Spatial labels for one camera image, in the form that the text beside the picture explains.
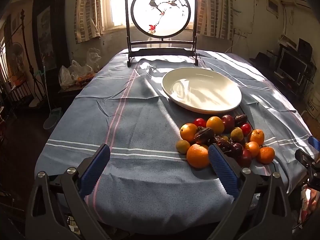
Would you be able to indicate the checked curtain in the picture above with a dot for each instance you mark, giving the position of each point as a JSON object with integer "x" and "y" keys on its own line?
{"x": 87, "y": 10}
{"x": 215, "y": 7}

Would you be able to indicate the white oval plate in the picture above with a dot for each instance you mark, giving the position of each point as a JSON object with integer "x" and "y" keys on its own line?
{"x": 200, "y": 90}

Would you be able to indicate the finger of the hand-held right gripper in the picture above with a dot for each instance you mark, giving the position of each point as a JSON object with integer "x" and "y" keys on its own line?
{"x": 303, "y": 156}
{"x": 314, "y": 140}

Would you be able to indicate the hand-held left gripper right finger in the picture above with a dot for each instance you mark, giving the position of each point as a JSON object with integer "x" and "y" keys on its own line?
{"x": 223, "y": 170}

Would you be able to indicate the yellow-green round fruit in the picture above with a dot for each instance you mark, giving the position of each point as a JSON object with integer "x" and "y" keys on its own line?
{"x": 225, "y": 137}
{"x": 183, "y": 146}
{"x": 236, "y": 134}

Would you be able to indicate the orange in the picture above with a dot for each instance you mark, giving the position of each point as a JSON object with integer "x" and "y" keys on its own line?
{"x": 188, "y": 131}
{"x": 215, "y": 124}
{"x": 198, "y": 155}

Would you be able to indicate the dark side table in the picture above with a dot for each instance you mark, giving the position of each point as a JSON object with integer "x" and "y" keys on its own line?
{"x": 70, "y": 92}

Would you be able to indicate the computer monitor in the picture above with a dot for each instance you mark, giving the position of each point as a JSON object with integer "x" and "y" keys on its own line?
{"x": 292, "y": 65}

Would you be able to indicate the white wall vent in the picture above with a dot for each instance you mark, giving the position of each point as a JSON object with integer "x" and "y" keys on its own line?
{"x": 272, "y": 5}

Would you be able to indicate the dark framed picture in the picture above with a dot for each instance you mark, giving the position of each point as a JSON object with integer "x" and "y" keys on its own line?
{"x": 46, "y": 37}

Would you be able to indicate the dark brown water chestnut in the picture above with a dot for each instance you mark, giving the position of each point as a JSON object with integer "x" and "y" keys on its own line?
{"x": 222, "y": 143}
{"x": 203, "y": 133}
{"x": 241, "y": 118}

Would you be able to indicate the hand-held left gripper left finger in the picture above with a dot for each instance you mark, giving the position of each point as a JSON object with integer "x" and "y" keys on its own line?
{"x": 96, "y": 170}

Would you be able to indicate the standing fan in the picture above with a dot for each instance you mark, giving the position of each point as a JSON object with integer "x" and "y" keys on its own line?
{"x": 17, "y": 52}

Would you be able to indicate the bright window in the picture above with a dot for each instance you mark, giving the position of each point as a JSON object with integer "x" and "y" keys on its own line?
{"x": 115, "y": 5}

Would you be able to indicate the dark red plum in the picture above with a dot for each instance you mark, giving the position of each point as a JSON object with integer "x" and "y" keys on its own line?
{"x": 244, "y": 158}
{"x": 228, "y": 122}
{"x": 236, "y": 148}

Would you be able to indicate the red white patterned cloth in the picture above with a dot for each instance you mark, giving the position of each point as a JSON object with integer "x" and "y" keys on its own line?
{"x": 308, "y": 200}

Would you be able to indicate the white bucket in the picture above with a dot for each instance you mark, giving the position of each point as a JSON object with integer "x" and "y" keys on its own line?
{"x": 313, "y": 107}

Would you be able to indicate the clear plastic bag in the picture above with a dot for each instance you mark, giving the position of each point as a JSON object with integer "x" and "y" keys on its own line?
{"x": 72, "y": 72}
{"x": 93, "y": 56}

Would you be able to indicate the dark hat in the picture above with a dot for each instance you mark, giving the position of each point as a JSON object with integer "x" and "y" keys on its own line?
{"x": 261, "y": 58}

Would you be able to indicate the round painted table screen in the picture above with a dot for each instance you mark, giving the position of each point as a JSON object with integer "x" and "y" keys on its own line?
{"x": 150, "y": 15}

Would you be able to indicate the small tangerine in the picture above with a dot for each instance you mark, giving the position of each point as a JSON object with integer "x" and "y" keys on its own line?
{"x": 265, "y": 155}
{"x": 257, "y": 137}
{"x": 252, "y": 149}

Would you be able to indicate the blue striped tablecloth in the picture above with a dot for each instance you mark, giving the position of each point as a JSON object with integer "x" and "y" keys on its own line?
{"x": 140, "y": 120}

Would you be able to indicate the red cherry tomato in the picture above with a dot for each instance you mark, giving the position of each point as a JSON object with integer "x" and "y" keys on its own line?
{"x": 199, "y": 122}
{"x": 245, "y": 128}

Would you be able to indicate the black speaker box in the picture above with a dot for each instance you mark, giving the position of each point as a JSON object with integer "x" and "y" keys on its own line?
{"x": 305, "y": 46}

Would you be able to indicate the black metal coat stand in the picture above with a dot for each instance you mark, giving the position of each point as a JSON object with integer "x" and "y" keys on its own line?
{"x": 23, "y": 30}

